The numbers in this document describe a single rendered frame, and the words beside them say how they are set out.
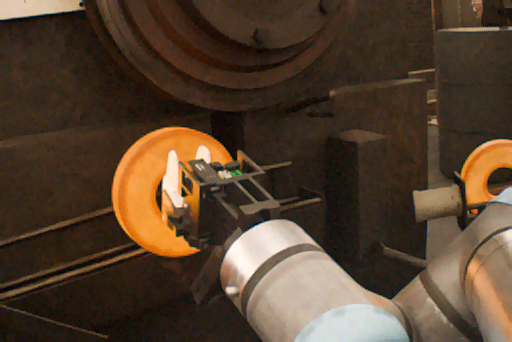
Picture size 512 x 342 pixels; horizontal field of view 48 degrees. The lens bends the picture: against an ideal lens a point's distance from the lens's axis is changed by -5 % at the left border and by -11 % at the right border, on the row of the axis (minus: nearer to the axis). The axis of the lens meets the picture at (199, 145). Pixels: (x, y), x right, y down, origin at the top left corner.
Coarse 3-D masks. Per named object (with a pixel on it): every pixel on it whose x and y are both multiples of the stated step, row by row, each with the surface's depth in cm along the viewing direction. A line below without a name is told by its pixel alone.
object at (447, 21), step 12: (432, 0) 475; (444, 0) 478; (456, 0) 465; (468, 0) 453; (480, 0) 454; (432, 12) 478; (444, 12) 481; (456, 12) 468; (468, 12) 454; (480, 12) 458; (444, 24) 483; (456, 24) 471; (468, 24) 456; (432, 120) 507
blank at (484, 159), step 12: (492, 144) 100; (504, 144) 99; (480, 156) 100; (492, 156) 100; (504, 156) 99; (468, 168) 101; (480, 168) 100; (492, 168) 100; (468, 180) 101; (480, 180) 101; (468, 192) 102; (480, 192) 101
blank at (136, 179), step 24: (144, 144) 69; (168, 144) 70; (192, 144) 71; (216, 144) 72; (120, 168) 70; (144, 168) 69; (120, 192) 68; (144, 192) 69; (120, 216) 69; (144, 216) 70; (144, 240) 70; (168, 240) 72
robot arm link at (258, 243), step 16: (272, 224) 52; (288, 224) 53; (240, 240) 52; (256, 240) 51; (272, 240) 50; (288, 240) 50; (304, 240) 51; (240, 256) 51; (256, 256) 50; (224, 272) 52; (240, 272) 50; (224, 288) 53; (240, 288) 50; (240, 304) 50
